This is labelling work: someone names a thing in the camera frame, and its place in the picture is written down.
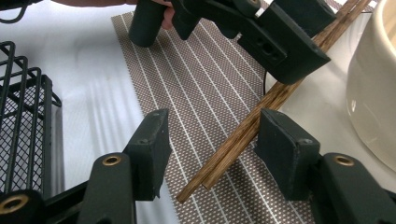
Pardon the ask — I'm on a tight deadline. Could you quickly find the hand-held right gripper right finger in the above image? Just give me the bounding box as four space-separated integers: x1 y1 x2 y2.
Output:
253 107 322 202

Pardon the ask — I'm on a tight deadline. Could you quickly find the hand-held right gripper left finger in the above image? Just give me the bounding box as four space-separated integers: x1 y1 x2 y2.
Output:
122 107 173 202

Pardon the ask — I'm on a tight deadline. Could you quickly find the brown wooden chopstick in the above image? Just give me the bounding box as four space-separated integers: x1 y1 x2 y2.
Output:
201 0 375 191
175 0 362 204

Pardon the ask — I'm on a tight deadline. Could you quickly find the cream bowl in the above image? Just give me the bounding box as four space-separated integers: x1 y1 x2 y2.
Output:
345 0 396 173

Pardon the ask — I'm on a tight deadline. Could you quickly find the black wire basket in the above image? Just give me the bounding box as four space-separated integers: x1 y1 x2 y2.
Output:
0 40 63 201

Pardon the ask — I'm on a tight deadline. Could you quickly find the white table sheet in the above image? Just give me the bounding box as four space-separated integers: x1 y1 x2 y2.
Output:
0 0 182 224

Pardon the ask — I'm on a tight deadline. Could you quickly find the brown white striped placemat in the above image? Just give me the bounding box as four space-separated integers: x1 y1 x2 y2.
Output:
110 0 379 224

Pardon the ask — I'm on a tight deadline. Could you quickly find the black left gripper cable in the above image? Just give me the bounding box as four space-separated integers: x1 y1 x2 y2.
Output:
0 0 43 24

